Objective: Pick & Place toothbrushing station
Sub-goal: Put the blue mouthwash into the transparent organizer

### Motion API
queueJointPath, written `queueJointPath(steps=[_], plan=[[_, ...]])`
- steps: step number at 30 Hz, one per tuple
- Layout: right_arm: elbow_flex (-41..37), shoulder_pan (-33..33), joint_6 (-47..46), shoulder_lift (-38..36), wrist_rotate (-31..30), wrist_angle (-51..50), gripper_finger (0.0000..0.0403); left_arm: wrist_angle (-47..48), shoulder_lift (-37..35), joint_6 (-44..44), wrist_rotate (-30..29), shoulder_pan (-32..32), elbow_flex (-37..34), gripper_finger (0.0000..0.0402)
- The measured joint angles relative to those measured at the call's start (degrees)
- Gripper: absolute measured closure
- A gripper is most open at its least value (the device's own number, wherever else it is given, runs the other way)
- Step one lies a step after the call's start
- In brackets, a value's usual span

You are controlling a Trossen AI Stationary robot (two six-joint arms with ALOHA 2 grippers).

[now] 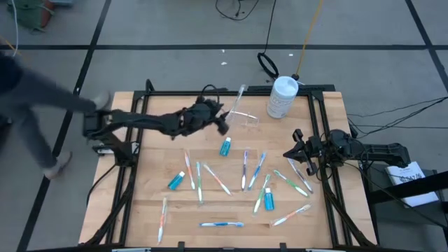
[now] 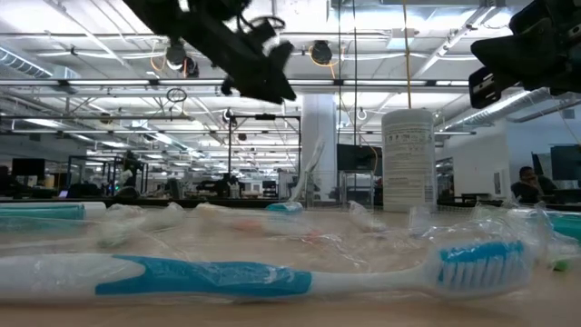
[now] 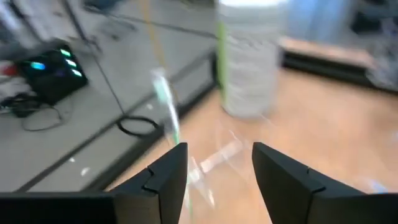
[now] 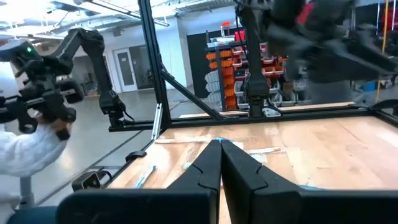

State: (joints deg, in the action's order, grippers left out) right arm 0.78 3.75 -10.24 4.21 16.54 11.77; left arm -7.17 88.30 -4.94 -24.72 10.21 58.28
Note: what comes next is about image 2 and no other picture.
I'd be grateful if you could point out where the green white toothbrush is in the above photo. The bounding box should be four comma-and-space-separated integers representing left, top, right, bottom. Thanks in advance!
289, 139, 326, 203
93, 202, 188, 250
471, 202, 581, 273

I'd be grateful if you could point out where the teal mouthwash bottle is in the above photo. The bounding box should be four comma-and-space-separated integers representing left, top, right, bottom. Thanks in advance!
265, 201, 304, 214

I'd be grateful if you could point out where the orange white toothbrush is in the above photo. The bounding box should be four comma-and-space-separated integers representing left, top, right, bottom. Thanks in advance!
192, 202, 321, 241

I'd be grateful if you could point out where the black ceiling cable reel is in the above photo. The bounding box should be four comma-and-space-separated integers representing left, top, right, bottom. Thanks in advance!
164, 40, 201, 78
310, 40, 334, 66

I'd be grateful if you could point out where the silver ventilation duct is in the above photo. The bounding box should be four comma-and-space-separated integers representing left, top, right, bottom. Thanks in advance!
438, 88, 553, 133

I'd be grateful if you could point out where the white wipes canister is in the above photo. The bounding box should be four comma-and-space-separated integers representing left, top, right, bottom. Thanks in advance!
380, 107, 438, 213

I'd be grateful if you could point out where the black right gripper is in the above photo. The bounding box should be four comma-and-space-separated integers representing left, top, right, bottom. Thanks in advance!
468, 0, 581, 109

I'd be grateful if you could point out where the black monitor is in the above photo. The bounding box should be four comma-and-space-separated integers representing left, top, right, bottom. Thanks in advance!
550, 144, 581, 182
11, 157, 46, 181
336, 144, 383, 177

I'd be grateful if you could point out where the blue white toothbrush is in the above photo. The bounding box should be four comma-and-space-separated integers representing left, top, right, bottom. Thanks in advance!
0, 239, 535, 304

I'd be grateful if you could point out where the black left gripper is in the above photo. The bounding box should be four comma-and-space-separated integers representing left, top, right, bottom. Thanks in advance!
181, 13, 297, 104

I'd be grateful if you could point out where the person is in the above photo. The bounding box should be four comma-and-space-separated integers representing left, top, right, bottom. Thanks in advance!
510, 166, 557, 204

